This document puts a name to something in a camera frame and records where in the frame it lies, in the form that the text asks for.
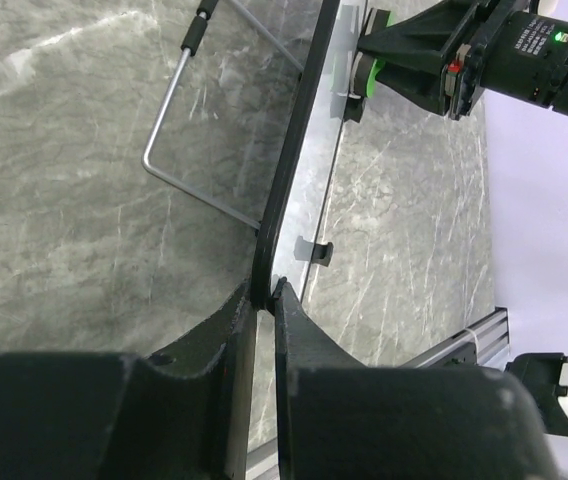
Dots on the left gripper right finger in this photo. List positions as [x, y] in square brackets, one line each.
[340, 419]

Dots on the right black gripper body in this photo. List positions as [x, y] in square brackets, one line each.
[478, 46]

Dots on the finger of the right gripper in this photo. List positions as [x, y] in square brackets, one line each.
[428, 38]
[424, 89]

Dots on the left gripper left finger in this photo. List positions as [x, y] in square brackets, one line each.
[182, 412]

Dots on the green whiteboard eraser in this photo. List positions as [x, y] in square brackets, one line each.
[366, 67]

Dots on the small black-framed whiteboard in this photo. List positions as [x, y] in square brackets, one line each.
[287, 243]

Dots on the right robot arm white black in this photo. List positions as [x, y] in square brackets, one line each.
[547, 47]

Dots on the aluminium front rail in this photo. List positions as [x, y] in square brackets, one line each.
[486, 342]

